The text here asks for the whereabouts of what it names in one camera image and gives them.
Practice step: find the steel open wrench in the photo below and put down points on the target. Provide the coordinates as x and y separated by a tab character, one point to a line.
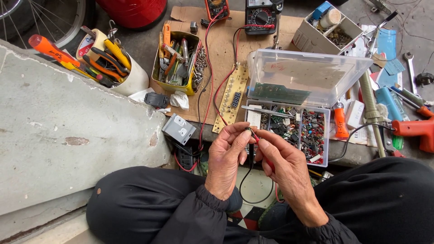
411	69

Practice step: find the orange black pliers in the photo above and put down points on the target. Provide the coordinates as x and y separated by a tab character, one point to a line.
105	67

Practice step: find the green circuit board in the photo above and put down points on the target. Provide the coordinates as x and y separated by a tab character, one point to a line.
278	93

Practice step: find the grey concrete ledge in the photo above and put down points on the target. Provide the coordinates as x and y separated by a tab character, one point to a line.
67	135

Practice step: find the red multimeter probe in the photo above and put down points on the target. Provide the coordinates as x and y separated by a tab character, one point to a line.
270	164

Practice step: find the blue flat box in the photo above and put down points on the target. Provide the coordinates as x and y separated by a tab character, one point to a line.
389	103

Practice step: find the white rectangular block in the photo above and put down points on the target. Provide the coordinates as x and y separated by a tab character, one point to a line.
355	114

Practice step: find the small black component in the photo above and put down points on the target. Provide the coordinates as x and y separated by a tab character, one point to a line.
205	23

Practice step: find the yellow tin with tools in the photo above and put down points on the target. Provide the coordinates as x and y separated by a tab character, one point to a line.
176	61

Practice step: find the green sandal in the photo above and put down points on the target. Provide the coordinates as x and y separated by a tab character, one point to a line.
203	164

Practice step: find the bicycle wheel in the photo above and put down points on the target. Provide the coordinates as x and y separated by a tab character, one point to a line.
44	20

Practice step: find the black plug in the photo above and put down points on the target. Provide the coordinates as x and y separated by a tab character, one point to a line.
424	79

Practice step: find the clear plastic compartment box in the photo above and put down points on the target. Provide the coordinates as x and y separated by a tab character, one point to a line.
305	74

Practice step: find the white cardboard parts box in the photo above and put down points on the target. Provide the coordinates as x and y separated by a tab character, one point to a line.
312	39

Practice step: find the metal stand rod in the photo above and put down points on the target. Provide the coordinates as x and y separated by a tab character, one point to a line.
277	34

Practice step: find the red cylinder tank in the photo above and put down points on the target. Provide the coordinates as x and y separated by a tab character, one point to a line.
132	12

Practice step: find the heap of electronic components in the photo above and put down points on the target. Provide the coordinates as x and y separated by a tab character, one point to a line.
312	135

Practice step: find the beige tape roll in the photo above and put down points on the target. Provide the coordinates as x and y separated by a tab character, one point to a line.
88	42

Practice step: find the black analog multimeter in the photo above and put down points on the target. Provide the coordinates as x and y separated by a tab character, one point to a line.
261	17

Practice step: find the white ceramic resistor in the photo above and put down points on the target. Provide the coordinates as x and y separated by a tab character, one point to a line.
253	119

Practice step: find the person's right hand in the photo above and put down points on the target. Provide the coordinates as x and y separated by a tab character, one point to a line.
291	176

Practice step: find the grey metal bracket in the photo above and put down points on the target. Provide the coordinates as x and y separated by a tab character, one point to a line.
179	128

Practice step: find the brown cardboard sheet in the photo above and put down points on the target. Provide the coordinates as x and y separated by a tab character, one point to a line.
222	47

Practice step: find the person's left hand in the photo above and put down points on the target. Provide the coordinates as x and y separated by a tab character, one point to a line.
222	162

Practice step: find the orange soldering gun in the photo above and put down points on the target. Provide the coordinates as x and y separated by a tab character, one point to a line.
417	130

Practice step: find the orange digital multimeter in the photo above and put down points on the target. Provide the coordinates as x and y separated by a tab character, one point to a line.
217	7

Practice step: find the black power strip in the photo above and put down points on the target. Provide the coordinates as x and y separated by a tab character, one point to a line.
185	158

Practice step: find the metal tweezers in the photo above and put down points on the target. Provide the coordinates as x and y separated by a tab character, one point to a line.
268	111

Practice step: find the pile of metal screws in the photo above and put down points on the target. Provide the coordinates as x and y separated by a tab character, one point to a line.
200	66

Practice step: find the black ferrite clamp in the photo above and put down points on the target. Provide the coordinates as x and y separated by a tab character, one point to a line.
156	100

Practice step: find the beige ribbed plastic pipe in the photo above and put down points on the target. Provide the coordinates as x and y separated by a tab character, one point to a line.
370	101

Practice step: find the small electronic component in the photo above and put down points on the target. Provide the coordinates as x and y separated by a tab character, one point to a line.
248	129

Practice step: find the person's black trousers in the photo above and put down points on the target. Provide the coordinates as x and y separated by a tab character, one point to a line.
135	200

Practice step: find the crumpled white tissue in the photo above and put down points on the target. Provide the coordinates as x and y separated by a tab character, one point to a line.
179	100

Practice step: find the metal scissors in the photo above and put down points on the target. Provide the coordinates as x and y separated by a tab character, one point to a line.
371	32

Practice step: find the white plastic tool cup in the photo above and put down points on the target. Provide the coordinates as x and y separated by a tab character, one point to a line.
134	79

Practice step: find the blue paper sheets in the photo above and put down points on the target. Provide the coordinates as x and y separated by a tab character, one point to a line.
386	44

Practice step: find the yellow display circuit board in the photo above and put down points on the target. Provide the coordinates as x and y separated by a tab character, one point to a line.
230	98

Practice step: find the white paper scrap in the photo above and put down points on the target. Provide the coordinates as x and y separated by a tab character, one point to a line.
140	95

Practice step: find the small grey relay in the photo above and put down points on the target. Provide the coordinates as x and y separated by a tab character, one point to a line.
194	27

